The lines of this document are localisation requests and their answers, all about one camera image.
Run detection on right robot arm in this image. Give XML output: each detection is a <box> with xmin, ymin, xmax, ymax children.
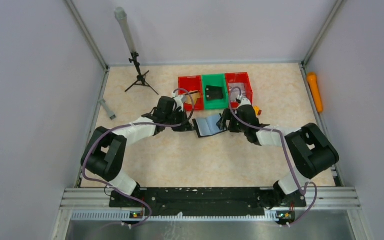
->
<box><xmin>216</xmin><ymin>104</ymin><xmax>340</xmax><ymax>205</ymax></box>

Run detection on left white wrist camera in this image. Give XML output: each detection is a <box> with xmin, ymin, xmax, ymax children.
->
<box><xmin>172</xmin><ymin>93</ymin><xmax>189</xmax><ymax>112</ymax></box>

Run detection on red plastic bin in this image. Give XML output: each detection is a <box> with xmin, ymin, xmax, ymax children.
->
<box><xmin>178</xmin><ymin>75</ymin><xmax>204</xmax><ymax>111</ymax></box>
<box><xmin>225</xmin><ymin>72</ymin><xmax>254</xmax><ymax>108</ymax></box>

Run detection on left red plastic bin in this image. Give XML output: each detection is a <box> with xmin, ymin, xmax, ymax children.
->
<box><xmin>178</xmin><ymin>75</ymin><xmax>204</xmax><ymax>111</ymax></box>

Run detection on orange flashlight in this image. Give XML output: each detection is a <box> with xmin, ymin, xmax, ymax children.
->
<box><xmin>306</xmin><ymin>72</ymin><xmax>324</xmax><ymax>113</ymax></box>

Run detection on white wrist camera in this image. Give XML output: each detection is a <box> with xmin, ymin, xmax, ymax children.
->
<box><xmin>172</xmin><ymin>93</ymin><xmax>189</xmax><ymax>112</ymax></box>
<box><xmin>235</xmin><ymin>94</ymin><xmax>252</xmax><ymax>109</ymax></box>

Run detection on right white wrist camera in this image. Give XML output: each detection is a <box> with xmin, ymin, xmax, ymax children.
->
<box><xmin>235</xmin><ymin>94</ymin><xmax>252</xmax><ymax>109</ymax></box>

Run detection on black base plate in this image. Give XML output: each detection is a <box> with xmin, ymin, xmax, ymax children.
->
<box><xmin>109</xmin><ymin>187</ymin><xmax>307</xmax><ymax>224</ymax></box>

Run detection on small grey bracket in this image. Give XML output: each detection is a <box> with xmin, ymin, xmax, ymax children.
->
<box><xmin>98</xmin><ymin>98</ymin><xmax>117</xmax><ymax>121</ymax></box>

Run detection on black leather card holder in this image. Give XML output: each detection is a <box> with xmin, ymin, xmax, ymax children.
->
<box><xmin>192</xmin><ymin>113</ymin><xmax>228</xmax><ymax>138</ymax></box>

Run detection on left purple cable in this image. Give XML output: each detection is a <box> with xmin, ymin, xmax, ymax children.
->
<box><xmin>81</xmin><ymin>88</ymin><xmax>196</xmax><ymax>228</ymax></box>

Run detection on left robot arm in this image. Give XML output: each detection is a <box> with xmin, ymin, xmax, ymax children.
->
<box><xmin>81</xmin><ymin>94</ymin><xmax>192</xmax><ymax>196</ymax></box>

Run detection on grey cards in red bin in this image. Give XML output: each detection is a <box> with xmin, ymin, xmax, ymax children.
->
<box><xmin>228</xmin><ymin>82</ymin><xmax>246</xmax><ymax>102</ymax></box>

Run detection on right red plastic bin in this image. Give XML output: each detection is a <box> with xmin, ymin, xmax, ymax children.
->
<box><xmin>225</xmin><ymin>72</ymin><xmax>254</xmax><ymax>108</ymax></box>

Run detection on gold card in red bin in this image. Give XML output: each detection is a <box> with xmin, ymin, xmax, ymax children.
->
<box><xmin>190</xmin><ymin>91</ymin><xmax>202</xmax><ymax>105</ymax></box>

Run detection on yellow toy block car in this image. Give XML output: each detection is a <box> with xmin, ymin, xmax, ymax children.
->
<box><xmin>253</xmin><ymin>106</ymin><xmax>262</xmax><ymax>117</ymax></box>

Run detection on black tripod with grey pole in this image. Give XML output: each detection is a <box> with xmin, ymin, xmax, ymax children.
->
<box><xmin>114</xmin><ymin>7</ymin><xmax>159</xmax><ymax>95</ymax></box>

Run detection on green plastic bin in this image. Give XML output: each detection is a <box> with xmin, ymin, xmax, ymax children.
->
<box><xmin>201</xmin><ymin>73</ymin><xmax>228</xmax><ymax>110</ymax></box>

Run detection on aluminium frame rail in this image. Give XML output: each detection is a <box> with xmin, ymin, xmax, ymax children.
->
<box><xmin>52</xmin><ymin>186</ymin><xmax>373</xmax><ymax>240</ymax></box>

